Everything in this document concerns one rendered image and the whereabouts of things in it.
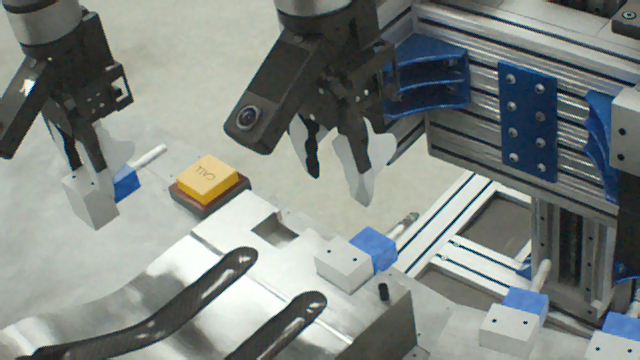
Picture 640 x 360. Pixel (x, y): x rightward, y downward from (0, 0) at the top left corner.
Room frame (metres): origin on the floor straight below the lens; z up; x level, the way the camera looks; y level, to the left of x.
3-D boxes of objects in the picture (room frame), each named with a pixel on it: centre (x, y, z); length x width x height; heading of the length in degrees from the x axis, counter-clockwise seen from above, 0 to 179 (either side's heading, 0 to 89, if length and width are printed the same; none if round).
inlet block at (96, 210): (0.90, 0.24, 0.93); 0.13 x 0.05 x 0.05; 127
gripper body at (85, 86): (0.89, 0.25, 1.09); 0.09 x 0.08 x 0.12; 127
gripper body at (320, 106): (0.73, -0.03, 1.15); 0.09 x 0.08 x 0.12; 127
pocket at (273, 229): (0.80, 0.06, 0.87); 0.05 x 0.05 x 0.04; 37
